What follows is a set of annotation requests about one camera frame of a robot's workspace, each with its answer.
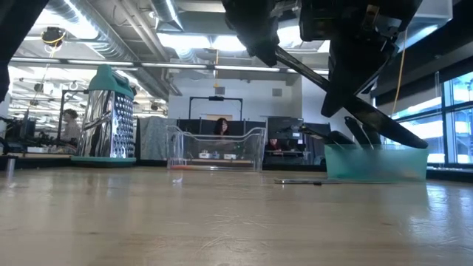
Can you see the round silver air duct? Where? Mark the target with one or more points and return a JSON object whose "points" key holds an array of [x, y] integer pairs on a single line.
{"points": [[111, 40]]}

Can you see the silver butter knife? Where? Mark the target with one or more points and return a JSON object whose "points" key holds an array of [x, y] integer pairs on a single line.
{"points": [[332, 181]]}

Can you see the black robot rig frame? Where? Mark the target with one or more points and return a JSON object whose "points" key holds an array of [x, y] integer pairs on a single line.
{"points": [[216, 98]]}

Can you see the person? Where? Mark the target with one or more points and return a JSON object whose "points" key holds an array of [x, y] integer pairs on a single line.
{"points": [[71, 127], [221, 127], [277, 145]]}

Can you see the black equipment cabinet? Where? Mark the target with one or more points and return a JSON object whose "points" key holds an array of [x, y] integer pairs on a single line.
{"points": [[284, 125]]}

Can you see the large window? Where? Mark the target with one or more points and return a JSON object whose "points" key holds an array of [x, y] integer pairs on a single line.
{"points": [[458, 129]]}

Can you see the grey cloth partition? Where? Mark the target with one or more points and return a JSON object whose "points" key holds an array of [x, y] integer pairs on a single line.
{"points": [[151, 136]]}

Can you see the light wooden workbench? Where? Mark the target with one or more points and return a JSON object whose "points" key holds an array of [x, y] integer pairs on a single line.
{"points": [[37, 155]]}

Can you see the rectangular silver air duct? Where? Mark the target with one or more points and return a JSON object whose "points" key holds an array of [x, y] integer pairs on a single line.
{"points": [[436, 11]]}

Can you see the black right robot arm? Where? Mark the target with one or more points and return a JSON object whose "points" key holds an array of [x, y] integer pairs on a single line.
{"points": [[406, 11]]}

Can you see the slotted black turner steel neck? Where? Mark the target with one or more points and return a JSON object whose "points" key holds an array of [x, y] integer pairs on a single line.
{"points": [[388, 125]]}

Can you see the teal translucent plastic bin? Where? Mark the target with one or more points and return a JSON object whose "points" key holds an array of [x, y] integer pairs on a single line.
{"points": [[369, 162]]}

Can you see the all-black slotted spatula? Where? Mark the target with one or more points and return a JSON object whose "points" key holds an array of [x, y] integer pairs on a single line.
{"points": [[325, 137]]}

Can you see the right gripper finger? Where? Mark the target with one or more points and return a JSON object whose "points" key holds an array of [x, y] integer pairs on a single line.
{"points": [[354, 70]]}

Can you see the small white scrap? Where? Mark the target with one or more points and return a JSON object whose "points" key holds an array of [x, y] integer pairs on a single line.
{"points": [[177, 180]]}

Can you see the clear plastic bin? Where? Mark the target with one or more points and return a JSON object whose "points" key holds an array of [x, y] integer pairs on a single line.
{"points": [[221, 151]]}

